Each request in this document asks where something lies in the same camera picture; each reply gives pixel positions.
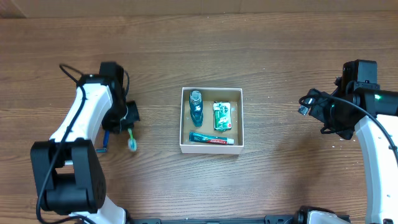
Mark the blue mouthwash bottle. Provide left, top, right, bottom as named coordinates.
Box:
left=189, top=90, right=203, bottom=127

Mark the white cardboard box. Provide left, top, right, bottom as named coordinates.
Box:
left=179, top=87, right=244, bottom=154

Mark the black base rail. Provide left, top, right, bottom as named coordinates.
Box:
left=127, top=215, right=294, bottom=224

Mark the red Colgate toothpaste tube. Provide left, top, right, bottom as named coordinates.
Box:
left=189, top=132, right=234, bottom=145

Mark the green Dettol soap packet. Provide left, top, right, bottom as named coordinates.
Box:
left=213, top=101, right=232, bottom=131

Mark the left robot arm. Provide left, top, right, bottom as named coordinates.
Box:
left=30, top=62, right=140, bottom=223

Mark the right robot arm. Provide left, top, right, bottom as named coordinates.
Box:
left=298, top=59, right=397, bottom=223

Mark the green toothbrush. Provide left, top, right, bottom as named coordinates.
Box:
left=127, top=128, right=137, bottom=152

